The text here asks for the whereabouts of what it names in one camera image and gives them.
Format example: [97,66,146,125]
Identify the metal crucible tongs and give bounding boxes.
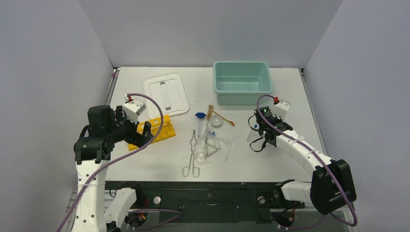
[182,130,200,178]

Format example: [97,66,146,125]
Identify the blue funnel on stem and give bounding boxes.
[195,112,206,141]

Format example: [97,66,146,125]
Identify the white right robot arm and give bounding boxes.
[254,107,357,215]

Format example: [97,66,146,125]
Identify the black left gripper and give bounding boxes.
[107,106,153,148]

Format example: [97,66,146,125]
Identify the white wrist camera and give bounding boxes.
[122,94,146,124]
[272,97,290,121]

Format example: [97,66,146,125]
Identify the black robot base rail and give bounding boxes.
[105,181,305,224]

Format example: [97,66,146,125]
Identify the small glass beaker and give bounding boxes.
[193,145,206,161]

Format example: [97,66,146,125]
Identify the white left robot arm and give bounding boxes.
[72,101,154,232]

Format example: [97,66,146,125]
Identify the yellow test tube rack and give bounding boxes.
[128,114,176,151]

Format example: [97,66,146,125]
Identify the red yellow plastic spatula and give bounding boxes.
[213,110,235,127]

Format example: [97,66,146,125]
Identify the teal plastic bin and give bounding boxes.
[213,61,273,106]

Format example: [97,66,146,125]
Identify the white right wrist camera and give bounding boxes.
[272,97,290,121]

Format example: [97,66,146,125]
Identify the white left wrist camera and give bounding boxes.
[122,94,146,124]

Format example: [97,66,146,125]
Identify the blue capped vial pair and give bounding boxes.
[208,128,230,147]

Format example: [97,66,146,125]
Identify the glass watch dish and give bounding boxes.
[209,115,223,128]

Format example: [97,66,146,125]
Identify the brown test tube brush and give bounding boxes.
[203,104,214,138]

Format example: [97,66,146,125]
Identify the white plastic bin lid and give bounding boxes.
[143,72,189,116]

